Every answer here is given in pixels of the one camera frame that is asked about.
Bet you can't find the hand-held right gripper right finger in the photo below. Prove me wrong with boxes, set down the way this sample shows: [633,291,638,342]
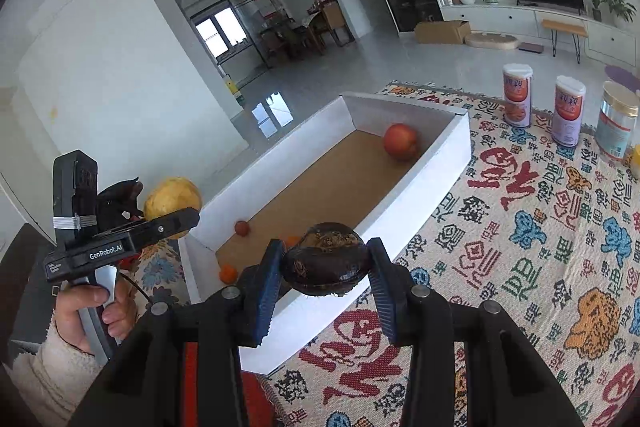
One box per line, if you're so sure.
[366,237,583,427]

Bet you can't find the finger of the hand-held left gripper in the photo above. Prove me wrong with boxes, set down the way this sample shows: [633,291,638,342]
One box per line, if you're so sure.
[132,207,201,242]
[97,178,146,224]

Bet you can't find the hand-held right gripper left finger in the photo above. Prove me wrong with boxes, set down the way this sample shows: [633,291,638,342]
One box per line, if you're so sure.
[67,238,288,427]

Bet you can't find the yellow pear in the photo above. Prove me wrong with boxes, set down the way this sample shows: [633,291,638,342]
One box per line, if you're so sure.
[143,177,203,240]

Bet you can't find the white cardboard box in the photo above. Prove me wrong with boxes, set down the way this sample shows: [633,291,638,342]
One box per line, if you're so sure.
[178,92,473,377]

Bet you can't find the red apple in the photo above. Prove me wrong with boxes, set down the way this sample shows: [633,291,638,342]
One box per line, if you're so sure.
[383,123,421,162]

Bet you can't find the person's left forearm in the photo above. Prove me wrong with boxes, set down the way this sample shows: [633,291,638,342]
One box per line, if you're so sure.
[10,317,108,427]

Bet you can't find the person's left hand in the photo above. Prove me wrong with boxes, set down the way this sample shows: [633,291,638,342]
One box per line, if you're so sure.
[54,287,138,354]

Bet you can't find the floral cushion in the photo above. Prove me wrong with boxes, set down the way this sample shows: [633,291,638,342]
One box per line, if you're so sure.
[120,237,188,308]

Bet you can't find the red cloth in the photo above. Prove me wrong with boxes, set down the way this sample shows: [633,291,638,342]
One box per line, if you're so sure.
[182,342,273,427]

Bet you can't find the wooden dining furniture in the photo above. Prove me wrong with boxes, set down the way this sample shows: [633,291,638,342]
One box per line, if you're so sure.
[260,0,351,68]

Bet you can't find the pink labelled can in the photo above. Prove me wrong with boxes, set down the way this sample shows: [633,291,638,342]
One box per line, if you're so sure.
[551,75,587,148]
[502,63,535,128]

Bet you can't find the brown cardboard box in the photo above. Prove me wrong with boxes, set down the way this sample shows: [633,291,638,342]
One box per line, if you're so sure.
[414,21,472,44]

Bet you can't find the round beige cushion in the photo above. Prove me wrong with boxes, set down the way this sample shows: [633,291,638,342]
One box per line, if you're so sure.
[465,32,519,54]

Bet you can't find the clear jar with gold lid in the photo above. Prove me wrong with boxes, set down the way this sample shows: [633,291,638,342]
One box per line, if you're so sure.
[595,81,640,162]

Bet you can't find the wooden bench with hairpin legs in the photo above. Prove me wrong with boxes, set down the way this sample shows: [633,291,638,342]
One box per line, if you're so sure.
[541,19,589,62]

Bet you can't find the large leafy potted plant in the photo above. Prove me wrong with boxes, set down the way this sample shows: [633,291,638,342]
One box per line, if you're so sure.
[600,0,637,26]

